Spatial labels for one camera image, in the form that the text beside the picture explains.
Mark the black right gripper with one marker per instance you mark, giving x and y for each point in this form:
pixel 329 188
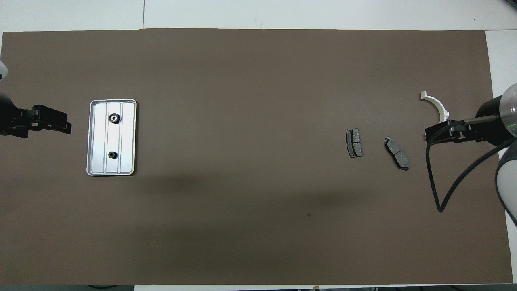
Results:
pixel 474 131

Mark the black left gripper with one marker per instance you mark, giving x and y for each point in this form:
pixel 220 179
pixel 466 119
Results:
pixel 22 121

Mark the silver metal tray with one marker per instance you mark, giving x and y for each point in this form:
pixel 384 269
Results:
pixel 127 137

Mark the long grey brake pad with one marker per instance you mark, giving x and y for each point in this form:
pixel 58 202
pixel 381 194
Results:
pixel 397 153

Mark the short grey brake pad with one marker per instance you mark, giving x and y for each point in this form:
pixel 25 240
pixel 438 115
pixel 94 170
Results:
pixel 354 142

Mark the brown table mat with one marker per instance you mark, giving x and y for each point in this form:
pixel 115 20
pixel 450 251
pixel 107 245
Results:
pixel 258 101

